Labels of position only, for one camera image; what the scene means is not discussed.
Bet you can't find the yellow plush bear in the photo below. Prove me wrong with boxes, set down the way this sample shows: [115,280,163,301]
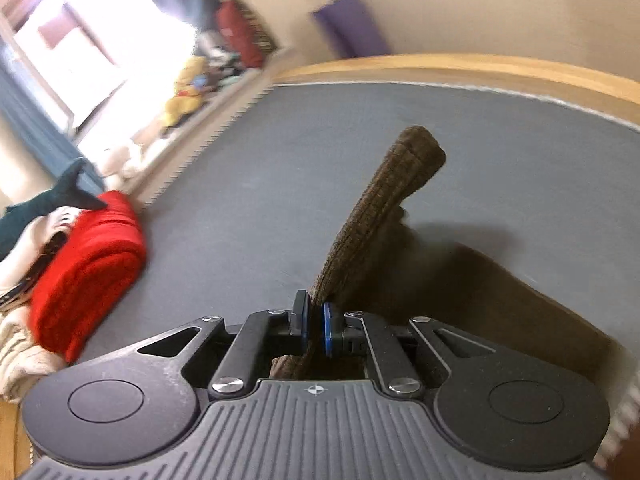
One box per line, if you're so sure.
[161,56,210,130]

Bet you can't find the folded cream blanket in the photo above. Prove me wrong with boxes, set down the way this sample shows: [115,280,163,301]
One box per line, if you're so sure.
[0,305,68,405]

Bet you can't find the white plush toy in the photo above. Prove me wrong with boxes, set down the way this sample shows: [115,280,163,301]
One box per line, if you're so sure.
[96,139,153,182]

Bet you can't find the red patterned cushion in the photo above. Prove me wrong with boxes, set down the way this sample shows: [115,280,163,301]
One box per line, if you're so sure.
[215,0,278,70]

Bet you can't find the brown corduroy pants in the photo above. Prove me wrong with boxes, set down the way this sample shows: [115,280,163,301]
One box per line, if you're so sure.
[270,125,617,387]

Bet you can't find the folded red quilt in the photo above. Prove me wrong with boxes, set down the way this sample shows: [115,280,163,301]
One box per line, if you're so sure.
[29,190,149,365]

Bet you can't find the purple foam mat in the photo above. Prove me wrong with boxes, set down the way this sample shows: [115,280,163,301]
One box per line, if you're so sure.
[311,0,395,62]

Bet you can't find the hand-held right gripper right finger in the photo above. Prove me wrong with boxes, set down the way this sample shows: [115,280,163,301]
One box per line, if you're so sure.
[321,301,483,397]

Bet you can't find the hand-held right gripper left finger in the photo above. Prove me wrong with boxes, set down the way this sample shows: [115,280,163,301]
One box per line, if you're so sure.
[135,289,312,398]

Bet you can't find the blue curtain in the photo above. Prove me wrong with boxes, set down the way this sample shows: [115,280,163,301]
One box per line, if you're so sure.
[0,62,103,198]

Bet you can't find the dark teal plush shark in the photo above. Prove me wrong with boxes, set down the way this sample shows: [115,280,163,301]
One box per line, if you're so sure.
[0,157,109,261]

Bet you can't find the wooden bed frame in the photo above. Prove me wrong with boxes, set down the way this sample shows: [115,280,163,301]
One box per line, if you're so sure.
[270,52,640,127]

